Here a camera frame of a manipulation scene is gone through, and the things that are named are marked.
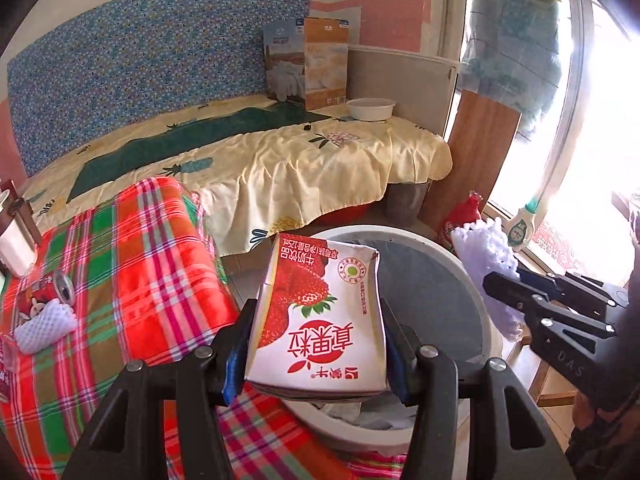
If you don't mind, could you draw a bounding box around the white cup with brown lid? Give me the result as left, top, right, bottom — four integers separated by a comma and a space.
0, 180, 43, 278

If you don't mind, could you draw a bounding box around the large white foam net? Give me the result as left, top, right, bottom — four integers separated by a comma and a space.
451, 217, 523, 342

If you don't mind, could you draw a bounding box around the light blue hanging cloth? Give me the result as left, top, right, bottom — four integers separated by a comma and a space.
460, 0, 563, 126

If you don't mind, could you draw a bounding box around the strawberry milk carton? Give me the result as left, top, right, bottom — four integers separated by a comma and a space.
244, 232, 390, 401

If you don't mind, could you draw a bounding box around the small white foam net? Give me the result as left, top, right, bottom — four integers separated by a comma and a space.
14, 300, 77, 352

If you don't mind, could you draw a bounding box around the wooden board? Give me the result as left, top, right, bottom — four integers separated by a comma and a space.
432, 90, 521, 231

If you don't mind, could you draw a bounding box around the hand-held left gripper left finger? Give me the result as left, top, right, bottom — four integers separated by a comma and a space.
62, 300, 257, 480

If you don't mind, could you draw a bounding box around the red plastic bag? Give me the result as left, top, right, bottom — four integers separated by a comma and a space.
439, 191, 483, 251

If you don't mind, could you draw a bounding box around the white trash bin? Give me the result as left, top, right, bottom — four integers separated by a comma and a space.
287, 224, 503, 456

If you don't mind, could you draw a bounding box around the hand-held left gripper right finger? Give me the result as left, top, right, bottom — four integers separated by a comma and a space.
382, 305, 576, 480

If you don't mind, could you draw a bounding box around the white green detergent bottle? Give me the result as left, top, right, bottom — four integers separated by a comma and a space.
505, 195, 543, 253

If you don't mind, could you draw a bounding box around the blue floral headboard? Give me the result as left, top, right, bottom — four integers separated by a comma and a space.
7, 0, 313, 178

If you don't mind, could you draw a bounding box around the green mat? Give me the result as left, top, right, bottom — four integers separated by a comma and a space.
67, 105, 331, 201

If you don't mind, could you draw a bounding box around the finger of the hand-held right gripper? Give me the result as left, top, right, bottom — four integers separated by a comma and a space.
482, 271, 616, 338
515, 266, 631, 311

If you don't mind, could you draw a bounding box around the wooden stool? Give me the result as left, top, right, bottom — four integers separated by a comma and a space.
527, 325, 576, 408

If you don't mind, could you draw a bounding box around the grey panel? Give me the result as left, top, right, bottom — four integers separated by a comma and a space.
347, 44, 458, 136

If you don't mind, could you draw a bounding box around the bed with yellow bedsheet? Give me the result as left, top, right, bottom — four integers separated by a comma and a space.
20, 97, 453, 256

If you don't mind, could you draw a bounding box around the orange bedding box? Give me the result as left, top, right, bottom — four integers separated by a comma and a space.
304, 16, 349, 111

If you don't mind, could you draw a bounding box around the white basin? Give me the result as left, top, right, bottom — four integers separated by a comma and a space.
346, 98, 397, 122

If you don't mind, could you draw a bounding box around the grey bucket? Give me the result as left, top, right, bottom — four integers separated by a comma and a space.
385, 180, 431, 226

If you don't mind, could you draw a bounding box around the red drink can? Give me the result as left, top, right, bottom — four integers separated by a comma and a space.
17, 269, 76, 317

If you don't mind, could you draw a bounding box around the person's right forearm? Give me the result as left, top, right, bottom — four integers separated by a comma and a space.
565, 392, 640, 473

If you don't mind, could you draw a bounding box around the red green plaid tablecloth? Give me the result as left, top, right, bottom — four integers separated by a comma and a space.
0, 177, 408, 480

